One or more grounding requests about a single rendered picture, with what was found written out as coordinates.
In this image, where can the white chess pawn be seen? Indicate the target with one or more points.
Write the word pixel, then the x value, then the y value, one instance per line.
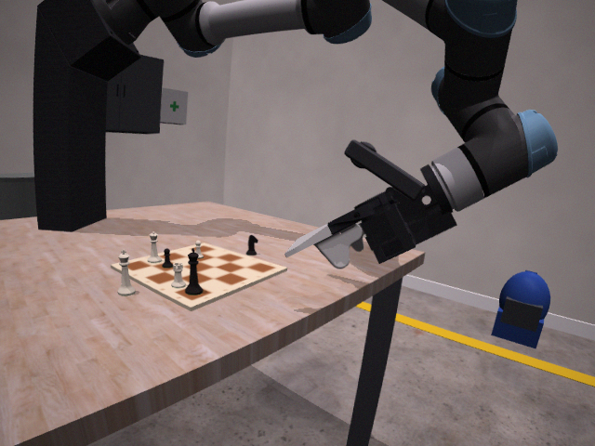
pixel 198 250

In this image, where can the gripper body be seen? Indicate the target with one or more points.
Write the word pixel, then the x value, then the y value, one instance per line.
pixel 399 224

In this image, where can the chessboard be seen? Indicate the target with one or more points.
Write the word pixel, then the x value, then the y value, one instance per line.
pixel 220 273

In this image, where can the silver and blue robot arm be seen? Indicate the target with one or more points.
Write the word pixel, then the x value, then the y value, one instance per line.
pixel 500 147

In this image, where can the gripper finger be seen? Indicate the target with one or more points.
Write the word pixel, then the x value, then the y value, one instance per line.
pixel 327 239
pixel 359 245

